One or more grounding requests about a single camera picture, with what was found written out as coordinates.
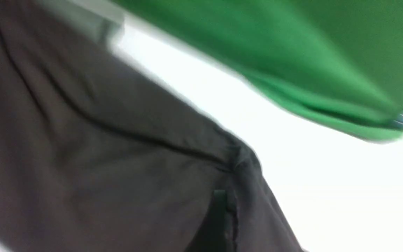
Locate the dark gray long-sleeve shirt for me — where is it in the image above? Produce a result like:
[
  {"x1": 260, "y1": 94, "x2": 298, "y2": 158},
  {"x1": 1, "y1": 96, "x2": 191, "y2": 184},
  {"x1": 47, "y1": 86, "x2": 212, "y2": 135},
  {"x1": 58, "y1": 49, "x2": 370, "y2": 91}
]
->
[{"x1": 0, "y1": 0, "x2": 302, "y2": 252}]

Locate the green backdrop cloth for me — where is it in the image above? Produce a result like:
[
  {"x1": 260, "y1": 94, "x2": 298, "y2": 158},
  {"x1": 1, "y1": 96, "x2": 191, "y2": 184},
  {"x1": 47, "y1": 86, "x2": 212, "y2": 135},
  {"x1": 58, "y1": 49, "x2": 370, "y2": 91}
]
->
[{"x1": 115, "y1": 0, "x2": 403, "y2": 141}]

